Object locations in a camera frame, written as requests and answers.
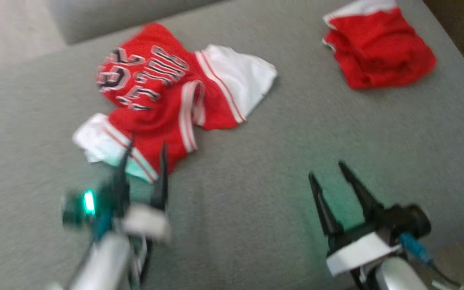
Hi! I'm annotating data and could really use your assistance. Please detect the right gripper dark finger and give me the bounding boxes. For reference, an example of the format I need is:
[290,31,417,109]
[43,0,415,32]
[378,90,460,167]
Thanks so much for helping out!
[339,161,383,221]
[309,172,343,236]

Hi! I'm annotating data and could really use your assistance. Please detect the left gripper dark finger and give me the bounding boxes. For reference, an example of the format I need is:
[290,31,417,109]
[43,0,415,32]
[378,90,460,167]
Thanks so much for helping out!
[113,141,133,202]
[151,143,169,210]

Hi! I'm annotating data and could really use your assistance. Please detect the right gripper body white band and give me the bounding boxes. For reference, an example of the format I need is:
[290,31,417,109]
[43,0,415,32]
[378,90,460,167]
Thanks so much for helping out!
[327,205,404,290]

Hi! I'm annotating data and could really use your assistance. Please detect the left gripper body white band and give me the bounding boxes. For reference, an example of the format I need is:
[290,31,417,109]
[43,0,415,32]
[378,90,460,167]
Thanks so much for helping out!
[99,181,172,243]

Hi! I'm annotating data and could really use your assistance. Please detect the red and white basketball jersey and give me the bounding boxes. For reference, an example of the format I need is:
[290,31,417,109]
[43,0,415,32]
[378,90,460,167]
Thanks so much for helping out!
[72,22,278,184]

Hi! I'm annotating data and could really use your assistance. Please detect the grey fabric sofa seat cushion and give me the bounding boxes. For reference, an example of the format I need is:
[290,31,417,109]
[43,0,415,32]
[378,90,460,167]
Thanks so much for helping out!
[0,0,464,290]

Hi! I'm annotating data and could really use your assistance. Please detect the red shorts with white waistband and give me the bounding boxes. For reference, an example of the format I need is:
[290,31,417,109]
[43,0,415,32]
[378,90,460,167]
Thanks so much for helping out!
[323,0,437,89]

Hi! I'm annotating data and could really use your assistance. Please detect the grey fabric sofa back cushion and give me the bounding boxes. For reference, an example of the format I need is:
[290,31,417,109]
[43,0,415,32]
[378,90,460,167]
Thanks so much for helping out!
[49,0,226,46]

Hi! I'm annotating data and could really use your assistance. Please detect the right arm cable blue plug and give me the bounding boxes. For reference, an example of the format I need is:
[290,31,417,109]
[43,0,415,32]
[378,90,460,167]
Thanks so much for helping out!
[400,232,464,290]

